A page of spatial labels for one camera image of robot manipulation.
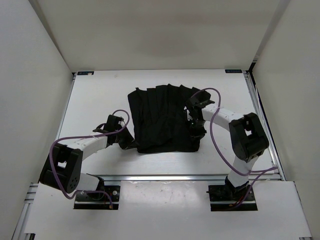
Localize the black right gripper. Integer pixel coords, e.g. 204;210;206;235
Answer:
184;117;207;143

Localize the black pleated skirt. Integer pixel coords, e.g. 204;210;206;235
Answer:
127;84;211;154

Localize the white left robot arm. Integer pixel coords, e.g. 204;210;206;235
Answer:
39;123;137;200

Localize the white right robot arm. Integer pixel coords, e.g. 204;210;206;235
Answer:
185;102;269;200

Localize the blue right corner label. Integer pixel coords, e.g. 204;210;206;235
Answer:
225;69;243;74

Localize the blue corner label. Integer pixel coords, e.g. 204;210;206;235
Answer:
225;69;243;74
77;71;95;76

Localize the white front cover board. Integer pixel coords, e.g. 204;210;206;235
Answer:
25;181;311;240

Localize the blue left corner label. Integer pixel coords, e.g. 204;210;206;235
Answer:
77;71;95;76

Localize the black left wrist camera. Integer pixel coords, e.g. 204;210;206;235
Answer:
103;114;124;132

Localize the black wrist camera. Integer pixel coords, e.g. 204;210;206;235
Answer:
103;114;124;132
185;96;215;109

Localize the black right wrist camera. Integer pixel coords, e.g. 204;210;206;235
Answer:
185;96;215;109

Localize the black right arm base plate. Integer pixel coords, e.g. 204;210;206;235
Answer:
207;184;258;212

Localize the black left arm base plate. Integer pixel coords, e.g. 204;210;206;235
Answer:
73;185;121;211

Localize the aluminium table frame rail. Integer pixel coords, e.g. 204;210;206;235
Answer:
42;72;287;185

